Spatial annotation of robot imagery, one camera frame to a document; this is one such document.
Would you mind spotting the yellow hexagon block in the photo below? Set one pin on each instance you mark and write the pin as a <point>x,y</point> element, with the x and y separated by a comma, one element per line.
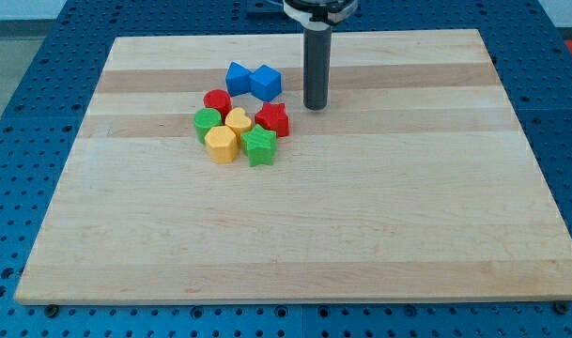
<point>221,144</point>

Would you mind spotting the blue block left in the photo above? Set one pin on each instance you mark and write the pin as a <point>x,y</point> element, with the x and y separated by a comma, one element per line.
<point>237,79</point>

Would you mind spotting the yellow heart block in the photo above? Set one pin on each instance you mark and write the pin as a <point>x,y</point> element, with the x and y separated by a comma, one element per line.
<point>238,121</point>

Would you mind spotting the green cylinder block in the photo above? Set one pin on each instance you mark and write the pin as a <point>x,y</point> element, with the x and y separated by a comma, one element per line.
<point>205,119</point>

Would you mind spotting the white robot end-effector mount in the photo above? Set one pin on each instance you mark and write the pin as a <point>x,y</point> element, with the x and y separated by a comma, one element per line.
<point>317,12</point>

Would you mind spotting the red cylinder block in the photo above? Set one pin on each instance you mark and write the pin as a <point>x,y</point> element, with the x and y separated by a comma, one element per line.
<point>220,100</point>

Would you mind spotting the wooden board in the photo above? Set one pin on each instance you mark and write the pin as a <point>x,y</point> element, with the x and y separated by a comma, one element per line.
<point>415,184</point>

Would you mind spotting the green star block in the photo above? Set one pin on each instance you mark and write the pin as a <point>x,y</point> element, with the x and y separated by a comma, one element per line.
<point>259,145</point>

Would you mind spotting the red star block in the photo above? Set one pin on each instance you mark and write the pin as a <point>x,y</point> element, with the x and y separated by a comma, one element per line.
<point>273,117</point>

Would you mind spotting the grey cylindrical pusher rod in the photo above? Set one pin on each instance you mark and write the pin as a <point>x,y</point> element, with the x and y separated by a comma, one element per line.
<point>317,40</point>

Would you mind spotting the blue cube block right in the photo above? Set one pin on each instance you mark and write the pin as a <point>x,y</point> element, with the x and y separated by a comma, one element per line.
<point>266,83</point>

